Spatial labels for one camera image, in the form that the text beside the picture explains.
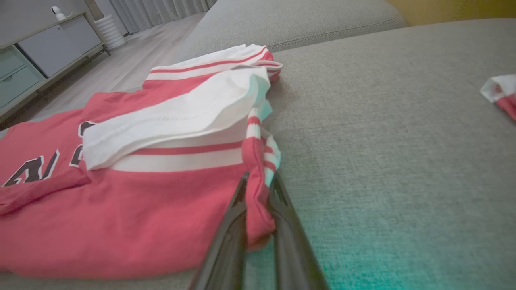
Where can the yellow backdrop panel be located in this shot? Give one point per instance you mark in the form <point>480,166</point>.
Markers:
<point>451,10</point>

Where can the grey fabric sofa seat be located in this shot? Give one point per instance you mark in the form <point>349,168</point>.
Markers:
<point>383,141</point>

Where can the grey green drawer cabinet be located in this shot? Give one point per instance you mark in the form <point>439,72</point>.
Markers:
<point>60,44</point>

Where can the small white security camera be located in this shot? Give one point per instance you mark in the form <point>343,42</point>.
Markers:
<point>58,13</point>

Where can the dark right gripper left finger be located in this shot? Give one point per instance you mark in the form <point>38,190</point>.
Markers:
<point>225,249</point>

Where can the white ribbed cylinder appliance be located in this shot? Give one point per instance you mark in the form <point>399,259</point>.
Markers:
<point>109,32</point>

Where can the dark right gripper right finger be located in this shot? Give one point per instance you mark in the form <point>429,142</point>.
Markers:
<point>294,249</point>

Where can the grey sofa back cushion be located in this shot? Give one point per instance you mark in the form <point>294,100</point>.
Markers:
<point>290,20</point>

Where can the grey pleated curtain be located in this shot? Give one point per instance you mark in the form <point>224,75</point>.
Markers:
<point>161,10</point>

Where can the wooden post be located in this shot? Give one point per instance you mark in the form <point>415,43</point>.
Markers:
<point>94,8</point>

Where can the red white sports jersey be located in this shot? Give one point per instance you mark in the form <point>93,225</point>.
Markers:
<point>141,213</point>

